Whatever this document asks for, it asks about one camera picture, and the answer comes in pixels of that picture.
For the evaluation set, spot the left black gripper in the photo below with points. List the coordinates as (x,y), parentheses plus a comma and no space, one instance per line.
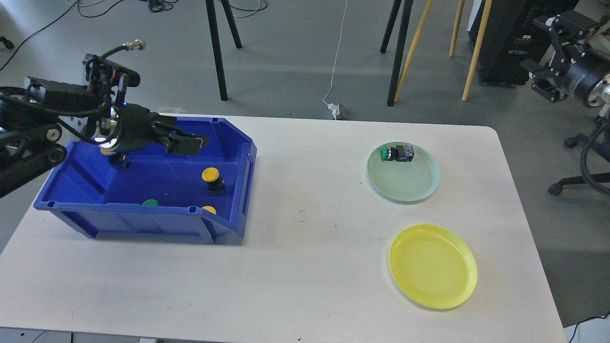
(140,127)

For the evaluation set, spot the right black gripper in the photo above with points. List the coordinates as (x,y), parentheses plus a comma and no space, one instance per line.
(578,73)

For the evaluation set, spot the yellow push button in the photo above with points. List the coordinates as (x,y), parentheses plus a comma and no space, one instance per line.
(213,180)
(118,160)
(210,209)

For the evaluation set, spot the green push button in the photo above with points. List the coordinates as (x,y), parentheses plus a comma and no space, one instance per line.
(397,153)
(150,202)

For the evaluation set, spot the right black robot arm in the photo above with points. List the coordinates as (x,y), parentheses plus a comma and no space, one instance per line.
(575,68)

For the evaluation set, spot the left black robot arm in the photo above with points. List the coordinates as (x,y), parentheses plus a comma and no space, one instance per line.
(34,116)

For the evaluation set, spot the green push button front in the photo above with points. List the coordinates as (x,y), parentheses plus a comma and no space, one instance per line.
(150,202)

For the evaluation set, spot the yellow push button front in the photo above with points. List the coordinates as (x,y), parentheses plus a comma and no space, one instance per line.
(210,209)

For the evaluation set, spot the light green plate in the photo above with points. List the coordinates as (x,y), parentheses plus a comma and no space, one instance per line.
(404,182)

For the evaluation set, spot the yellow plate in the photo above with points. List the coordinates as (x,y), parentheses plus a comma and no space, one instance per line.
(433,266)

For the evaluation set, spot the black cabinet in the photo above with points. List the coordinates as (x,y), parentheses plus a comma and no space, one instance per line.
(512,37)

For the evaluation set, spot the blue plastic bin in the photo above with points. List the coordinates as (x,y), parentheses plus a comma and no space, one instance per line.
(91,197)

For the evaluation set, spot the wooden leg right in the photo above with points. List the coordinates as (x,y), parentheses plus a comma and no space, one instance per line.
(478,43)

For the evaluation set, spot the wooden leg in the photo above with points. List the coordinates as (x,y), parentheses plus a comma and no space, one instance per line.
(412,50)
(478,43)

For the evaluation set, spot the black office chair base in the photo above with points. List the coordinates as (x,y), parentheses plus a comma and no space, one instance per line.
(598,142)

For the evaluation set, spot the wooden leg left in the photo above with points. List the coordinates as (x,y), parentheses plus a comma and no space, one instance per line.
(412,50)

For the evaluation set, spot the black stand leg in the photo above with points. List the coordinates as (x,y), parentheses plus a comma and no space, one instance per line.
(400,9)

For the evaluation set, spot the white power adapter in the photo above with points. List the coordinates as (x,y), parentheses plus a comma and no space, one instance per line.
(338,111)

